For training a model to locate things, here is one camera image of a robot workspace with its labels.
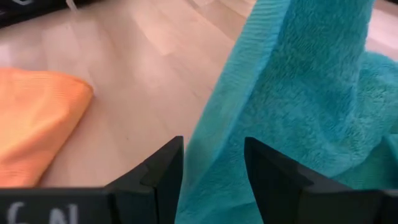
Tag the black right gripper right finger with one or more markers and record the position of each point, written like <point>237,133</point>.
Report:
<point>280,193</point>

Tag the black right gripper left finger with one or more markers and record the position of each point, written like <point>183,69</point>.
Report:
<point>149,193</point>

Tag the blue microfiber towel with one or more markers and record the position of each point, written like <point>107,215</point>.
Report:
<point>295,93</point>

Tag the orange microfiber towel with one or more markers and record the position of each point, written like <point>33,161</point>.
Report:
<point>37,124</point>

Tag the black aluminium table frame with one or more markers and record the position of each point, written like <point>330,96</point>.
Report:
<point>18,12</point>

